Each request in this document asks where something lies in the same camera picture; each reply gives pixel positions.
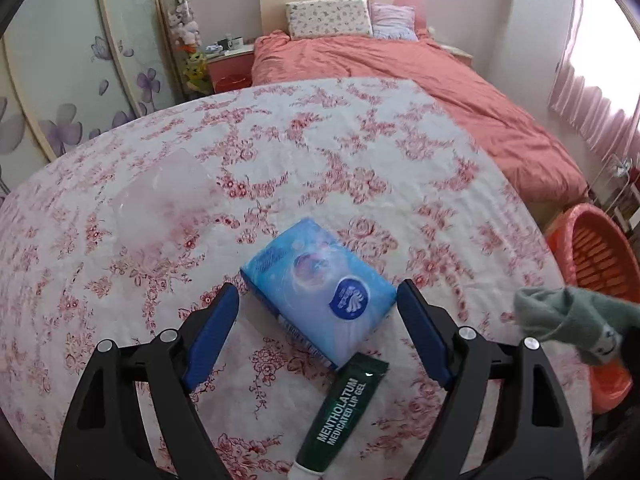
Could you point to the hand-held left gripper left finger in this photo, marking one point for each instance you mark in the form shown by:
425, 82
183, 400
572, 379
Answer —
210, 335

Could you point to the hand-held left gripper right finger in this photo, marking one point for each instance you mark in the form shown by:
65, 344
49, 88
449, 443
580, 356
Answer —
425, 332

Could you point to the blue tissue packet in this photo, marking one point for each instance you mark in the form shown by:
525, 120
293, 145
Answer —
315, 285

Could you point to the grey-green sock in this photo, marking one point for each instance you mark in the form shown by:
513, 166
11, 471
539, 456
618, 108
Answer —
555, 315

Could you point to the orange plastic basket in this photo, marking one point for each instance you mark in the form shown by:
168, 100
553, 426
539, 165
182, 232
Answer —
600, 255

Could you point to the dark green ointment tube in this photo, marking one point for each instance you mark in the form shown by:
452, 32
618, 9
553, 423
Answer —
345, 410

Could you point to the clear plastic bag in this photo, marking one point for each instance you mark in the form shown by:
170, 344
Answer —
165, 200

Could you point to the floral tablecloth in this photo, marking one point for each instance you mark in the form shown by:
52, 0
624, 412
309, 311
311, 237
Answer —
300, 160

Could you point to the coral bed duvet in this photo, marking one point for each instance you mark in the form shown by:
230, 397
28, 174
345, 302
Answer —
425, 90

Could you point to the white metal rack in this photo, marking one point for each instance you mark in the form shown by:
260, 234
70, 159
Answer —
617, 185

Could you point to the red plastic basin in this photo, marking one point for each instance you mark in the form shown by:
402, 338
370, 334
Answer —
232, 82

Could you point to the green plush toy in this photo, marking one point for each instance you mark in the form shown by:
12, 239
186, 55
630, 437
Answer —
196, 70

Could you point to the pink nightstand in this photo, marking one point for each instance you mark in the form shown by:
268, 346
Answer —
230, 65

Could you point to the wooden bedside cabinet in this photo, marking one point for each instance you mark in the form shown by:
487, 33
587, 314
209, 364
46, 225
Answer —
457, 52

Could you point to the wardrobe with purple flowers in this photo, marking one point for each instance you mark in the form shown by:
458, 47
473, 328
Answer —
65, 70

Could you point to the purple striped pillow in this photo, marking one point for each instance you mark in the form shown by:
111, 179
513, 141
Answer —
394, 22

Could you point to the pink curtain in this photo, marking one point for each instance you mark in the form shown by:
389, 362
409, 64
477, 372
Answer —
595, 70

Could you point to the hanging plush toy bundle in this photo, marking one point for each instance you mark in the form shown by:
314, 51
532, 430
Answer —
181, 20

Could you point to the floral print pillow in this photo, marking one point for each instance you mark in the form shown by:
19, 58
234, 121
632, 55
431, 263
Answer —
327, 17

